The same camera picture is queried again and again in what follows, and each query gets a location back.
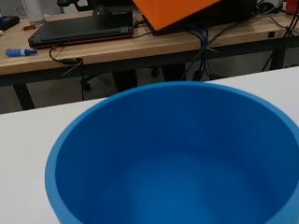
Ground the wooden desk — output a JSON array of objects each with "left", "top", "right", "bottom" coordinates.
[{"left": 0, "top": 8, "right": 299, "bottom": 110}]

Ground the orange cube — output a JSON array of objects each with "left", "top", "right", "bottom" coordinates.
[{"left": 132, "top": 0, "right": 222, "bottom": 32}]

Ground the black tool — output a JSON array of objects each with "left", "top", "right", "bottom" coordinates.
[{"left": 0, "top": 15, "right": 21, "bottom": 32}]

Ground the black cable with plug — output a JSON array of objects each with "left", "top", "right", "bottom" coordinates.
[{"left": 49, "top": 46, "right": 84, "bottom": 67}]

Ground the red box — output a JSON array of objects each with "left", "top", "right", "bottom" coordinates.
[{"left": 284, "top": 0, "right": 299, "bottom": 15}]

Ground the blue round tub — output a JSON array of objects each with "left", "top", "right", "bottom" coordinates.
[{"left": 44, "top": 80, "right": 299, "bottom": 224}]

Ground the blue marker pen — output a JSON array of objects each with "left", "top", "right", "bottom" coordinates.
[{"left": 5, "top": 48, "right": 38, "bottom": 58}]

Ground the black laptop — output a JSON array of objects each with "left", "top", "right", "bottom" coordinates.
[{"left": 27, "top": 10, "right": 135, "bottom": 49}]

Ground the long black cable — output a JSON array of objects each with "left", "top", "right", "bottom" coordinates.
[{"left": 179, "top": 10, "right": 269, "bottom": 82}]

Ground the blue cable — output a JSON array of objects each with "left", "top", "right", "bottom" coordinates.
[{"left": 195, "top": 27, "right": 211, "bottom": 77}]

